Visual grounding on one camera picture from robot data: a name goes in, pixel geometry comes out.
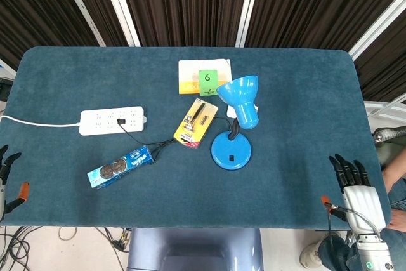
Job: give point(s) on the blue desk lamp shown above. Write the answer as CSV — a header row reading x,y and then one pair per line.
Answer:
x,y
231,148

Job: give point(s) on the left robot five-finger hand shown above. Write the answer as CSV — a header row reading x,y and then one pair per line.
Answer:
x,y
6,164

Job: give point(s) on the yellow razor blister pack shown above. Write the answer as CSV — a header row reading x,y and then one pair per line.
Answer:
x,y
195,125

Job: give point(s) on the white power strip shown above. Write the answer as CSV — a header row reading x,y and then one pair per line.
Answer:
x,y
111,121

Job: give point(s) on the white shoe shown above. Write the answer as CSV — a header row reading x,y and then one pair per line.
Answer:
x,y
309,255

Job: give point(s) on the bare person forearm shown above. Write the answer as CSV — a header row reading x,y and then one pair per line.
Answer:
x,y
395,169

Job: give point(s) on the blue table cloth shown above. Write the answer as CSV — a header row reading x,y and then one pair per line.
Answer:
x,y
285,125

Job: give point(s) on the blue Oreo cookie box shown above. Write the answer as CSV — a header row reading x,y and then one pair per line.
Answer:
x,y
120,167

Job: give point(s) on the black box device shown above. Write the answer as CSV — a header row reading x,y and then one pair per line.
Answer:
x,y
4,90

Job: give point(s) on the aluminium frame post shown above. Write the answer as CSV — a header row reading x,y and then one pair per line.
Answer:
x,y
249,6
81,6
119,6
377,23

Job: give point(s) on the green sticky note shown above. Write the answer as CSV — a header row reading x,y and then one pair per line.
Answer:
x,y
207,82

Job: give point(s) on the grey metallic tube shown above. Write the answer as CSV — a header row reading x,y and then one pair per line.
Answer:
x,y
388,134

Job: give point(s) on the white and yellow card box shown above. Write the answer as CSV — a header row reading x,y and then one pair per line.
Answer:
x,y
190,74

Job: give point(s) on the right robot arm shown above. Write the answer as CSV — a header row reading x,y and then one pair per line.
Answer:
x,y
374,255

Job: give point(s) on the white metal rack frame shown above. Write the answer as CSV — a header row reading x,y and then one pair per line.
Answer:
x,y
385,109

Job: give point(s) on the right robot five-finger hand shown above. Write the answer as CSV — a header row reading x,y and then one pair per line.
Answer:
x,y
361,201

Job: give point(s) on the bare person hand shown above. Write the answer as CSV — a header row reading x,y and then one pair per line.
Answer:
x,y
393,220

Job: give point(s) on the dark brown pleated curtain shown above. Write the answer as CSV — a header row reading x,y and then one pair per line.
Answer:
x,y
190,4

